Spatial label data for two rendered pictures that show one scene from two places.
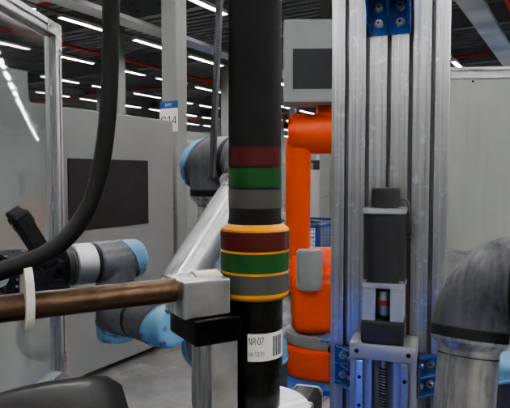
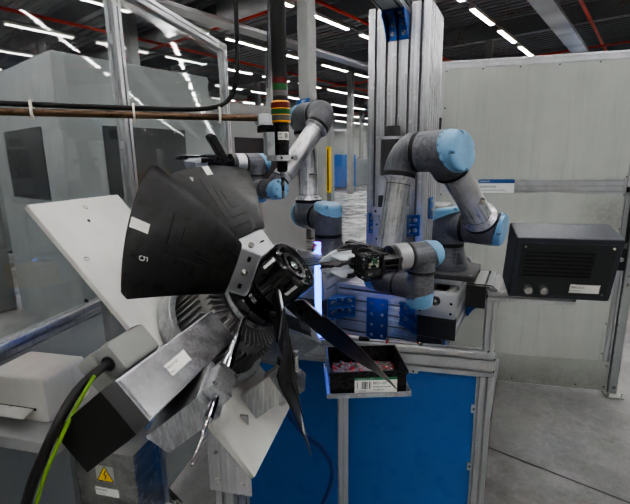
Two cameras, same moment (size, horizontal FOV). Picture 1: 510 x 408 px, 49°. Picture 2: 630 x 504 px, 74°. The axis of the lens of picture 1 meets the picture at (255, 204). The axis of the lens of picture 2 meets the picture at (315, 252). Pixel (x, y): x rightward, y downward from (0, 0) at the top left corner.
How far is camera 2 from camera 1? 0.66 m
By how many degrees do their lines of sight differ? 12
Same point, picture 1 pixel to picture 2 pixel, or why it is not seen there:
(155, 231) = (293, 188)
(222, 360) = (269, 137)
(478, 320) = (397, 166)
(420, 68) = (414, 58)
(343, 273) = (373, 174)
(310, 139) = not seen: hidden behind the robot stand
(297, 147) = not seen: hidden behind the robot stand
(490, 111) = (494, 88)
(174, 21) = (306, 37)
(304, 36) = not seen: hidden behind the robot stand
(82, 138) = (243, 124)
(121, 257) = (258, 160)
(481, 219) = (484, 160)
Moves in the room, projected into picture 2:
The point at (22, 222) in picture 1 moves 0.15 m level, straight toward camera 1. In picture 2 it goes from (212, 139) to (213, 136)
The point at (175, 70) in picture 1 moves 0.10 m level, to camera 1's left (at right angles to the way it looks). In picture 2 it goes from (307, 74) to (302, 75)
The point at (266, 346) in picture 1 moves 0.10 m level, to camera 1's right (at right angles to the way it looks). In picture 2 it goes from (283, 135) to (328, 134)
